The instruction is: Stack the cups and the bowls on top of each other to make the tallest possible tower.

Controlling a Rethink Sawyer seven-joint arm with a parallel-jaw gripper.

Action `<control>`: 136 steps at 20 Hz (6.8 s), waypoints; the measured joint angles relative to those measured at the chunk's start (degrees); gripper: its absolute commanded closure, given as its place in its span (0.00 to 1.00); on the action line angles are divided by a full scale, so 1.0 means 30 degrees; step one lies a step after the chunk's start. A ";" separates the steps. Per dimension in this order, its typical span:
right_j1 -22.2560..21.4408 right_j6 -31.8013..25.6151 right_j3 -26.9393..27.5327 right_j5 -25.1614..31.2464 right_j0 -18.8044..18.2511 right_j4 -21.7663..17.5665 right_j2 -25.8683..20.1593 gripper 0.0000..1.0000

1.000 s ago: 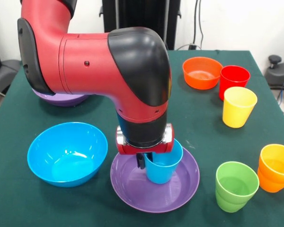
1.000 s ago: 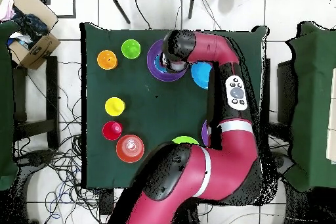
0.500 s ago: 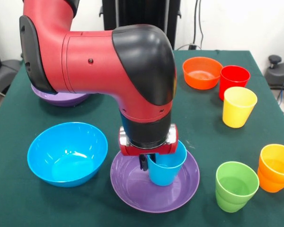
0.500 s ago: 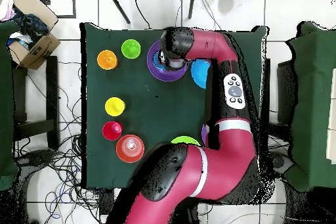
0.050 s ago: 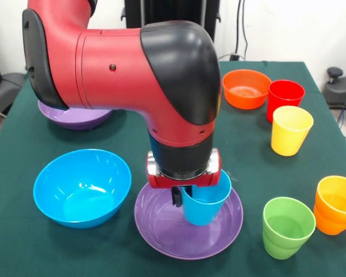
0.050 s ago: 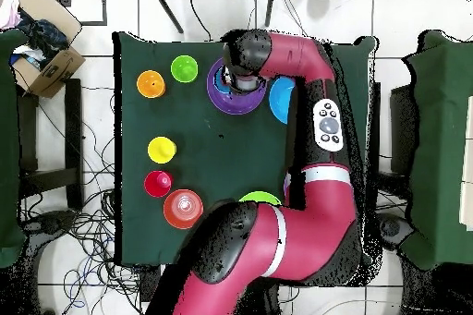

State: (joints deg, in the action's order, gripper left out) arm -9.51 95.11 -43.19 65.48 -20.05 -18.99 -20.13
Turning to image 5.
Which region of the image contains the orange-red plastic bowl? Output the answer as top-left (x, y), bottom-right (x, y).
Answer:
top-left (222, 69), bottom-right (273, 110)

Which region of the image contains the deep purple plastic bowl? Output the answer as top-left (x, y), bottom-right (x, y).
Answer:
top-left (37, 99), bottom-right (114, 130)

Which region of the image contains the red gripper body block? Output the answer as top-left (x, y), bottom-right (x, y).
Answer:
top-left (145, 148), bottom-right (222, 189)

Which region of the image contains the red plastic cup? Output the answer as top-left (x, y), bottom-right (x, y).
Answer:
top-left (266, 80), bottom-right (306, 123)

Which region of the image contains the dark green tablecloth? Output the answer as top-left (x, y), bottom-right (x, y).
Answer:
top-left (0, 59), bottom-right (346, 277)

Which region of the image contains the yellow plastic cup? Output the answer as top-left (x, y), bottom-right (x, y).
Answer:
top-left (270, 105), bottom-right (314, 157)

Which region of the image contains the blue plastic cup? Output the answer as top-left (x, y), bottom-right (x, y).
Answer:
top-left (180, 169), bottom-right (232, 227)

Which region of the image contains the black wall cable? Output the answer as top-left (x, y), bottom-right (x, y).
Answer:
top-left (235, 0), bottom-right (250, 61)

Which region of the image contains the orange plastic cup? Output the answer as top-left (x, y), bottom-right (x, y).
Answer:
top-left (313, 175), bottom-right (346, 236)

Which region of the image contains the green plastic cup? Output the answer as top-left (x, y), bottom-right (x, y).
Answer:
top-left (262, 197), bottom-right (317, 260)

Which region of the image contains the grey pedestal foot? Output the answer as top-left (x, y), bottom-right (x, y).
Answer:
top-left (0, 72), bottom-right (27, 116)
top-left (322, 67), bottom-right (346, 129)

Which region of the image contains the blue plastic bowl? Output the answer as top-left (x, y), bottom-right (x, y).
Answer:
top-left (33, 148), bottom-right (133, 230)

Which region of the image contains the shallow purple plastic bowl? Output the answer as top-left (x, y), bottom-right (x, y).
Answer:
top-left (134, 181), bottom-right (245, 260)

